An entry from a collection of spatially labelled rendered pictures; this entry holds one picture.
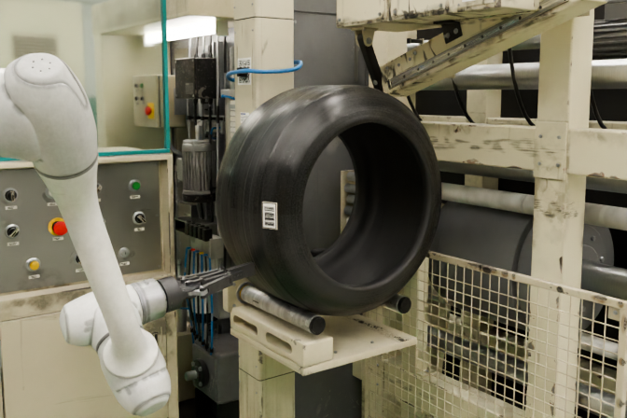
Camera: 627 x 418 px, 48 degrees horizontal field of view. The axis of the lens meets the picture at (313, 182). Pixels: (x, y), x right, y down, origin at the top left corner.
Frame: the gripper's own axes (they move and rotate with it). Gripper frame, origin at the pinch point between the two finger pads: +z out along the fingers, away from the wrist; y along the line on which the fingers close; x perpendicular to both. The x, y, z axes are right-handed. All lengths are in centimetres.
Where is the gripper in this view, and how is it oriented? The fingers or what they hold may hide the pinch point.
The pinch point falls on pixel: (240, 271)
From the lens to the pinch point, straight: 165.3
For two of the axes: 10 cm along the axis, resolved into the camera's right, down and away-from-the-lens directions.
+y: -5.8, -1.0, 8.1
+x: 1.1, 9.8, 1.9
